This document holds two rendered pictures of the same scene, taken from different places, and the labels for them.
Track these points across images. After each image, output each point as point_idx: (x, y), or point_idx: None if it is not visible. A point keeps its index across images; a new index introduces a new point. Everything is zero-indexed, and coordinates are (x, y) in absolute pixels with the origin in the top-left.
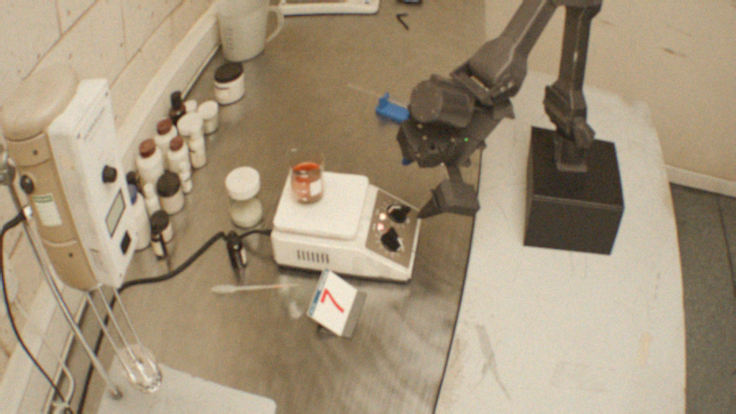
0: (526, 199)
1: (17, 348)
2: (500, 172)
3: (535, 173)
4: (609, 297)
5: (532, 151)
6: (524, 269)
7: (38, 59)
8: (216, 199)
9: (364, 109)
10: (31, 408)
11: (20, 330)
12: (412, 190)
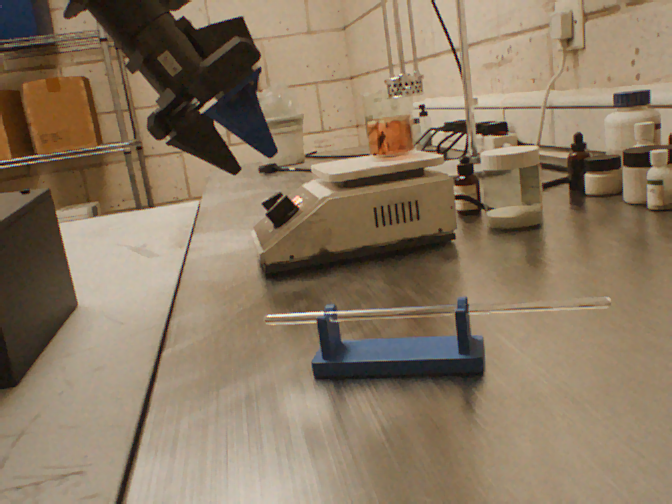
0: (48, 341)
1: (557, 93)
2: (104, 357)
3: (28, 199)
4: None
5: (12, 213)
6: (81, 292)
7: None
8: (588, 218)
9: (519, 346)
10: (518, 125)
11: (568, 87)
12: (294, 292)
